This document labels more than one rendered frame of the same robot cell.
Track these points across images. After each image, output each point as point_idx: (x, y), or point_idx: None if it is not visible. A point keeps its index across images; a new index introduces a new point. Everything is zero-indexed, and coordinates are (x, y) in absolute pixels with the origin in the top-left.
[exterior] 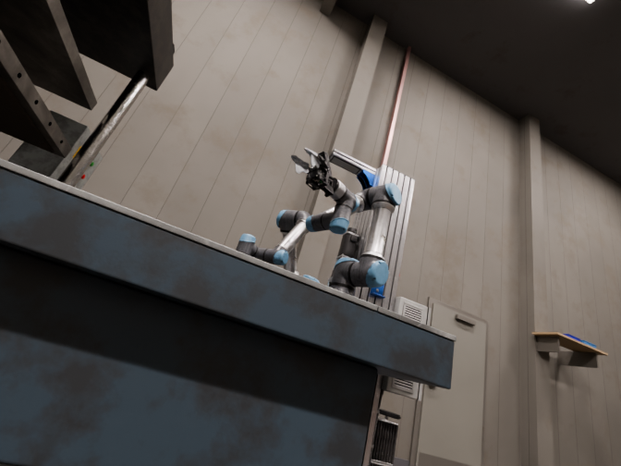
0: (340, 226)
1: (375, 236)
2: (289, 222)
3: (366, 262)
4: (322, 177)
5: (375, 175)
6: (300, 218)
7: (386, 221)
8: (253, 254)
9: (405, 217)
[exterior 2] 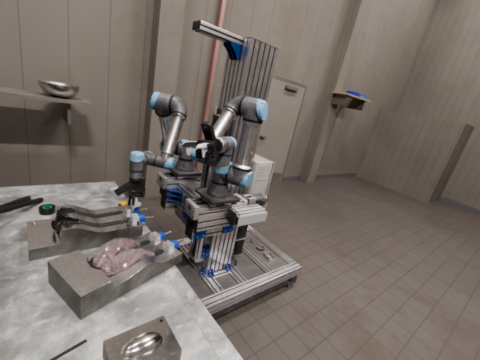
0: (223, 173)
1: (246, 152)
2: (164, 110)
3: (238, 174)
4: (210, 153)
5: (243, 46)
6: (176, 111)
7: (254, 138)
8: (145, 164)
9: (266, 93)
